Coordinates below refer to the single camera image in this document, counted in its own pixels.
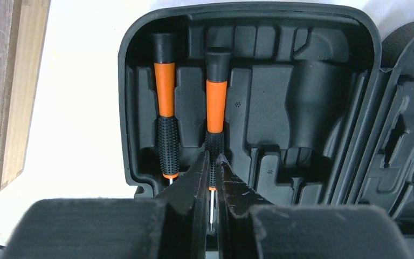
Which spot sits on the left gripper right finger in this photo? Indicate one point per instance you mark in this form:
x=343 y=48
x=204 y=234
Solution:
x=249 y=226

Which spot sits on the black plastic tool case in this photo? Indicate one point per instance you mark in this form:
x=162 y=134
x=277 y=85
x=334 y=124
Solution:
x=319 y=108

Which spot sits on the wooden chessboard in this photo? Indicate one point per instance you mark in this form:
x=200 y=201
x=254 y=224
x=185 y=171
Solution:
x=22 y=34

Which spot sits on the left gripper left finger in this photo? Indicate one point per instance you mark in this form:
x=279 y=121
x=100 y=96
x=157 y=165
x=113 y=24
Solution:
x=169 y=225

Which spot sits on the small orange bit driver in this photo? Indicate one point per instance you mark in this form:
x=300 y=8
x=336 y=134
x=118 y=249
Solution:
x=167 y=125

